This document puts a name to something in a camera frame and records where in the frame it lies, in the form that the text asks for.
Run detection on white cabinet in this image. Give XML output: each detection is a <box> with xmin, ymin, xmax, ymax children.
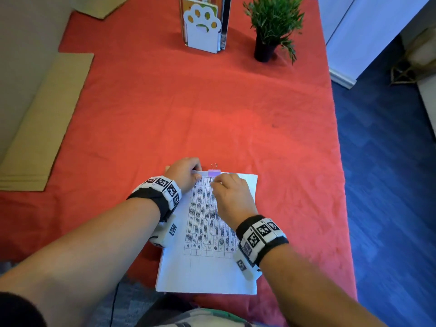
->
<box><xmin>317</xmin><ymin>0</ymin><xmax>434</xmax><ymax>90</ymax></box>

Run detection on folders in file holder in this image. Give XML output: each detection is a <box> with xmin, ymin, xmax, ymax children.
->
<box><xmin>179</xmin><ymin>0</ymin><xmax>232</xmax><ymax>51</ymax></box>

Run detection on person's right hand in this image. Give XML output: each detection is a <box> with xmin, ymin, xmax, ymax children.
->
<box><xmin>210</xmin><ymin>173</ymin><xmax>259</xmax><ymax>231</ymax></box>

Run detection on printed paper stack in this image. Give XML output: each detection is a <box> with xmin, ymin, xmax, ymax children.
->
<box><xmin>155</xmin><ymin>171</ymin><xmax>258</xmax><ymax>295</ymax></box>

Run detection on large flat cardboard sheet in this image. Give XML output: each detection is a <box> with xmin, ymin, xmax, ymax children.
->
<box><xmin>0</xmin><ymin>52</ymin><xmax>95</xmax><ymax>192</ymax></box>

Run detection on small flat cardboard sheet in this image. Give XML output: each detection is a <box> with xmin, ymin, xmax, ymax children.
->
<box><xmin>73</xmin><ymin>0</ymin><xmax>132</xmax><ymax>20</ymax></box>

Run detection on black plant pot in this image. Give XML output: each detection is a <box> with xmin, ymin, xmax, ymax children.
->
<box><xmin>254</xmin><ymin>30</ymin><xmax>278</xmax><ymax>63</ymax></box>

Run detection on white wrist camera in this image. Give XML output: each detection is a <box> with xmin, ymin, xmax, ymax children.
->
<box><xmin>149</xmin><ymin>214</ymin><xmax>178</xmax><ymax>248</ymax></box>
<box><xmin>233</xmin><ymin>248</ymin><xmax>263</xmax><ymax>282</ymax></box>

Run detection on person's right forearm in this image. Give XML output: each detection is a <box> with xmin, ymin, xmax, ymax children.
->
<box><xmin>259</xmin><ymin>243</ymin><xmax>387</xmax><ymax>327</ymax></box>

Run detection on red tablecloth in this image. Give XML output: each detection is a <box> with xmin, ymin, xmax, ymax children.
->
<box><xmin>0</xmin><ymin>0</ymin><xmax>358</xmax><ymax>327</ymax></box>

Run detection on person's left hand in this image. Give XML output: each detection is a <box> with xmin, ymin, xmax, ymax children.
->
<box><xmin>165</xmin><ymin>157</ymin><xmax>202</xmax><ymax>194</ymax></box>

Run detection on black marker wristband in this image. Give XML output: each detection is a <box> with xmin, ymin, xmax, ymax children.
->
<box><xmin>127</xmin><ymin>176</ymin><xmax>182</xmax><ymax>223</ymax></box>
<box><xmin>235</xmin><ymin>215</ymin><xmax>289</xmax><ymax>267</ymax></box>

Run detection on person's patterned clothing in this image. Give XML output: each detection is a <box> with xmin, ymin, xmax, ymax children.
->
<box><xmin>136</xmin><ymin>295</ymin><xmax>261</xmax><ymax>327</ymax></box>

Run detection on white paw file holder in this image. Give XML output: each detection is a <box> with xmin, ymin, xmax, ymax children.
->
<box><xmin>183</xmin><ymin>3</ymin><xmax>223</xmax><ymax>54</ymax></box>

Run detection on person's black sleeve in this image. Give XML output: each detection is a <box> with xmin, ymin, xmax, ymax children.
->
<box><xmin>0</xmin><ymin>292</ymin><xmax>47</xmax><ymax>327</ymax></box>

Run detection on person's left forearm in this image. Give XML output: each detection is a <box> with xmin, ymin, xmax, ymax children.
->
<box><xmin>0</xmin><ymin>197</ymin><xmax>161</xmax><ymax>327</ymax></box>

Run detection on black cable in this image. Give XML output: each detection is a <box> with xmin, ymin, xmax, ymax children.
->
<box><xmin>108</xmin><ymin>282</ymin><xmax>120</xmax><ymax>327</ymax></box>

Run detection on green artificial plant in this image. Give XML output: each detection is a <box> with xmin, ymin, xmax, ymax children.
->
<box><xmin>243</xmin><ymin>0</ymin><xmax>305</xmax><ymax>64</ymax></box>

